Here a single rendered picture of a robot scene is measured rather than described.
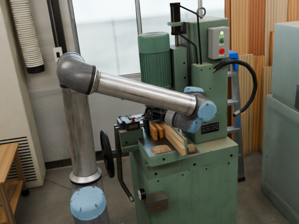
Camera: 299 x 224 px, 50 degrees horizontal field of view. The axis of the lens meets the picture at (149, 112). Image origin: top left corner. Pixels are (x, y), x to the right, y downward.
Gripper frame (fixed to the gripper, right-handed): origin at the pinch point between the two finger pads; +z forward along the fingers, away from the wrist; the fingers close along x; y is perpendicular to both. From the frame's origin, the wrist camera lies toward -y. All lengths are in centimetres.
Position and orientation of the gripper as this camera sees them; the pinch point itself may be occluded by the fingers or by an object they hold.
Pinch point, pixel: (137, 105)
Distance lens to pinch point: 172.0
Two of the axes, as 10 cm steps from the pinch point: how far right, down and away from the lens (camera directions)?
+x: -1.3, 9.4, 3.0
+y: -5.2, 1.9, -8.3
